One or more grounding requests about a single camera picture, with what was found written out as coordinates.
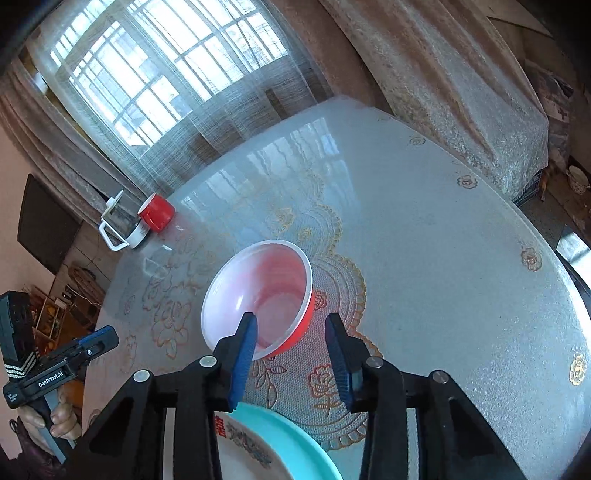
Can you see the person's left hand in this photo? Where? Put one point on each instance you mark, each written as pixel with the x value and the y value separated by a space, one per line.
pixel 67 422

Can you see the red mug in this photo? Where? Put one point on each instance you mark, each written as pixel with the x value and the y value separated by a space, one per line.
pixel 157 213

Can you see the red plastic bowl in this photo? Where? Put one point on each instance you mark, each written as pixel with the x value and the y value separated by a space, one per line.
pixel 263 290

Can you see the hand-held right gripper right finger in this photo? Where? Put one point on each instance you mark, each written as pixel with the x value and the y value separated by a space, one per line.
pixel 340 369

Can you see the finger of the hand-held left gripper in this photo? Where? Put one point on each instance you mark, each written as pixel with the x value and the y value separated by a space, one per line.
pixel 99 341

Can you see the wooden shelf unit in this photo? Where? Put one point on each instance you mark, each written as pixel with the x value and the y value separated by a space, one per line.
pixel 69 300

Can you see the black flat television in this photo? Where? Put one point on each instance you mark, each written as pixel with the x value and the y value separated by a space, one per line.
pixel 46 221

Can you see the sheer white curtain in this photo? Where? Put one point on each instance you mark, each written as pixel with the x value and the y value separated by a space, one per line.
pixel 221 106

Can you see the beige patterned curtain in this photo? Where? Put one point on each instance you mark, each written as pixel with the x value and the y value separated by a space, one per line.
pixel 64 152
pixel 438 83

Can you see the barred window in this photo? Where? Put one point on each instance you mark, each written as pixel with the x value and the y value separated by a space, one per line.
pixel 161 69

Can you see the lace table mat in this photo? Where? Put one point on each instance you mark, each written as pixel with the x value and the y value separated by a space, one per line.
pixel 323 295

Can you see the teal plate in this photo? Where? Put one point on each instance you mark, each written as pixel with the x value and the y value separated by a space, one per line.
pixel 304 447

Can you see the white patterned pot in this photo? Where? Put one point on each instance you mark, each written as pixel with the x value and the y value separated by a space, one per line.
pixel 578 179

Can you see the person's left forearm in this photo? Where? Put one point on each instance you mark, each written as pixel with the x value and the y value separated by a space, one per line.
pixel 32 461

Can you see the white plate red character print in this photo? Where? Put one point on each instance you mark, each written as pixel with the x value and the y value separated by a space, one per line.
pixel 244 457

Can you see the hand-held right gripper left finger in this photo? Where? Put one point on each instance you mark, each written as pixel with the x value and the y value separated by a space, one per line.
pixel 242 364

